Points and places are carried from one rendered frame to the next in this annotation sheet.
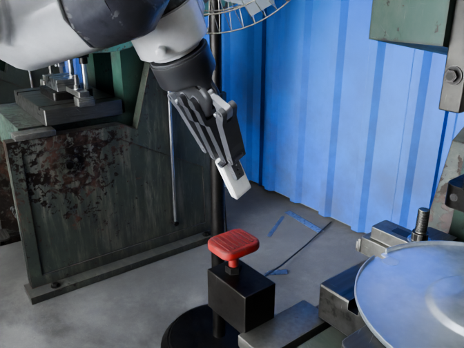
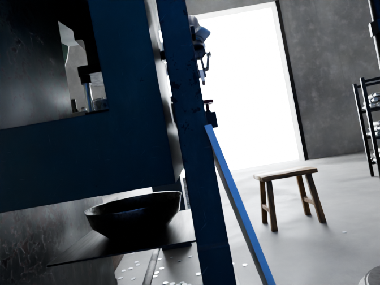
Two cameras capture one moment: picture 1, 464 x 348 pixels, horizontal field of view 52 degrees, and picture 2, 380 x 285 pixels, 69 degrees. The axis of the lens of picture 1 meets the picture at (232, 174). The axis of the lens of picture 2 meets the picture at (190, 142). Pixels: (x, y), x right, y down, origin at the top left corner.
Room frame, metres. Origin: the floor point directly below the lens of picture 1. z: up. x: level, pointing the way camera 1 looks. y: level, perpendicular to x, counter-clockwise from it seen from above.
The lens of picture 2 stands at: (1.31, -1.02, 0.55)
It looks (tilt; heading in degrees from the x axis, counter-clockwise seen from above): 2 degrees up; 128
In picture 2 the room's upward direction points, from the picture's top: 10 degrees counter-clockwise
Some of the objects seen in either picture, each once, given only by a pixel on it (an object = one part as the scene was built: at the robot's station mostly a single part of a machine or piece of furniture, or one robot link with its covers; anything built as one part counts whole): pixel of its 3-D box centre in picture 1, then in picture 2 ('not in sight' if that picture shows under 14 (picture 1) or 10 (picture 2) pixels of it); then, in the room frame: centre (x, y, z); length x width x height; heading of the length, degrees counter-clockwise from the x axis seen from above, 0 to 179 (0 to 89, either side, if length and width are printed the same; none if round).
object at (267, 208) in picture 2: not in sight; (287, 197); (0.64, 0.72, 0.16); 0.34 x 0.24 x 0.34; 39
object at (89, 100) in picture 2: not in sight; (87, 93); (0.49, -0.49, 0.81); 0.02 x 0.02 x 0.14
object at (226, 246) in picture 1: (233, 260); (207, 109); (0.64, 0.00, 0.72); 0.07 x 0.06 x 0.08; 128
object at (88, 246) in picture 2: not in sight; (138, 231); (0.53, -0.39, 0.31); 0.43 x 0.42 x 0.01; 38
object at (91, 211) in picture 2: not in sight; (137, 215); (0.52, -0.39, 0.36); 0.34 x 0.34 x 0.10
